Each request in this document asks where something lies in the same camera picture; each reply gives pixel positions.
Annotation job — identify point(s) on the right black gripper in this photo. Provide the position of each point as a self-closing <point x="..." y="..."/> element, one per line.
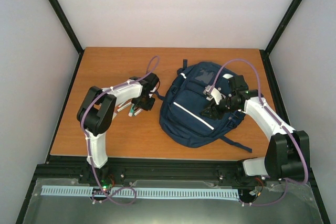
<point x="214" y="111"/>

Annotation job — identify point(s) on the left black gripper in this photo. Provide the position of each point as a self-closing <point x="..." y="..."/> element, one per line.
<point x="148" y="107"/>

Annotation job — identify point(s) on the navy blue student backpack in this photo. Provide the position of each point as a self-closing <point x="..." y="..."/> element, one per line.
<point x="180" y="113"/>

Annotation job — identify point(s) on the white green glue stick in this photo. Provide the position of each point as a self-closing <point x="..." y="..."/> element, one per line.
<point x="132" y="111"/>

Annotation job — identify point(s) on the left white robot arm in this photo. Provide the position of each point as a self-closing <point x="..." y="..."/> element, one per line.
<point x="97" y="111"/>

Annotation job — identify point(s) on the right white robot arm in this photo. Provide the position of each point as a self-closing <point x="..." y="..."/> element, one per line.
<point x="287" y="151"/>

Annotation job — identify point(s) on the teal capped marker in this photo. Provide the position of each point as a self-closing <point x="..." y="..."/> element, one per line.
<point x="138" y="111"/>

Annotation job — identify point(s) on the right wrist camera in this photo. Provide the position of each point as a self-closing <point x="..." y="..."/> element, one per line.
<point x="213" y="94"/>

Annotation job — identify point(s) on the right black frame post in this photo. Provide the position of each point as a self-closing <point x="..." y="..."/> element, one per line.
<point x="292" y="8"/>

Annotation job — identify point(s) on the black frame post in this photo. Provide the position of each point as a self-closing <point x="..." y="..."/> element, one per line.
<point x="67" y="26"/>
<point x="292" y="8"/>

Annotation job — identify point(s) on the black aluminium frame base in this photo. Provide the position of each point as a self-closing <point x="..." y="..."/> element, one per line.
<point x="75" y="167"/>

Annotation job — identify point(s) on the light blue slotted cable duct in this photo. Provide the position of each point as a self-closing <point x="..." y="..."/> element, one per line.
<point x="142" y="193"/>

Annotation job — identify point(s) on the left black frame post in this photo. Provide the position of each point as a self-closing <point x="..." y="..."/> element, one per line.
<point x="67" y="26"/>

